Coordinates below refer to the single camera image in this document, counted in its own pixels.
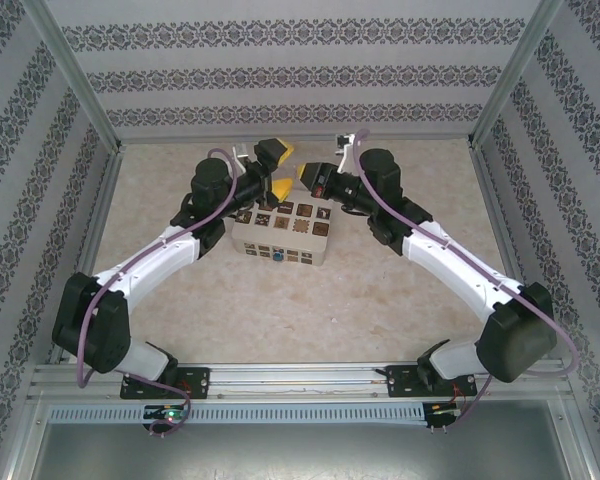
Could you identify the grey metal panel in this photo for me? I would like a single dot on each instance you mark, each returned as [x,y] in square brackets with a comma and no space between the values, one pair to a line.
[300,455]

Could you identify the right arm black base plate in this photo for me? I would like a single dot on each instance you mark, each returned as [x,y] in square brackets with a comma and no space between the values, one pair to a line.
[402,382]

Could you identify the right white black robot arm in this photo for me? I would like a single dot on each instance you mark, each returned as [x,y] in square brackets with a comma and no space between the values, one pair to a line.
[455,260]

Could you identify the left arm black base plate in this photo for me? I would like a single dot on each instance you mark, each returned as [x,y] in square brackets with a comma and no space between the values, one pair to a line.
[195,382]

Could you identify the circuit board with green light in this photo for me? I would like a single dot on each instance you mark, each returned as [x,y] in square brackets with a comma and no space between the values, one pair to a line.
[171,414]

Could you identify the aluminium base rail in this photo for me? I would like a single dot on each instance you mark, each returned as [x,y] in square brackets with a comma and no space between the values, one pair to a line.
[300,380]

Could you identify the small blue padlock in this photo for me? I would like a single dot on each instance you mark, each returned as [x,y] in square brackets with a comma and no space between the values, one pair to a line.
[278,257]

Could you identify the small black circuit board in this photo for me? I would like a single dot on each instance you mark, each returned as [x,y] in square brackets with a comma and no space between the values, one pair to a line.
[442,410]

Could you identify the white tin box with pictures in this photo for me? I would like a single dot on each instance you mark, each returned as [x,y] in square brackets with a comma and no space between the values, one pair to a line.
[290,240]

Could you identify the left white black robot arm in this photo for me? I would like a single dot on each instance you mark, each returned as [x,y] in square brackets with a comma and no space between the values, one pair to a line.
[145,260]

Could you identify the aluminium frame post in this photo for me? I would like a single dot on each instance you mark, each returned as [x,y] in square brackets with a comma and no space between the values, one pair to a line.
[75,75]
[517,75]

